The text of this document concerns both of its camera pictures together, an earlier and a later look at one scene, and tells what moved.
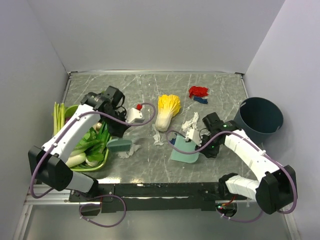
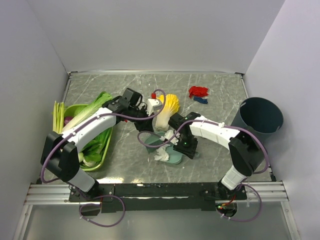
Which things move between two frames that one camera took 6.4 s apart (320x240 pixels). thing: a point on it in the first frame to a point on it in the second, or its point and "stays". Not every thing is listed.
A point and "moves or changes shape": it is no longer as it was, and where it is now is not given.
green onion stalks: [59, 117] stays
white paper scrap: [134, 148] to [161, 151]
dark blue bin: [259, 118] stays
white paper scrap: [123, 154] to [164, 157]
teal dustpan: [182, 144] moves or changes shape
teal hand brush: [119, 145] to [153, 140]
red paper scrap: [194, 91] stays
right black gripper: [210, 153] to [188, 151]
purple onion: [67, 119] stays
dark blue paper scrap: [200, 100] stays
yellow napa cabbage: [168, 107] stays
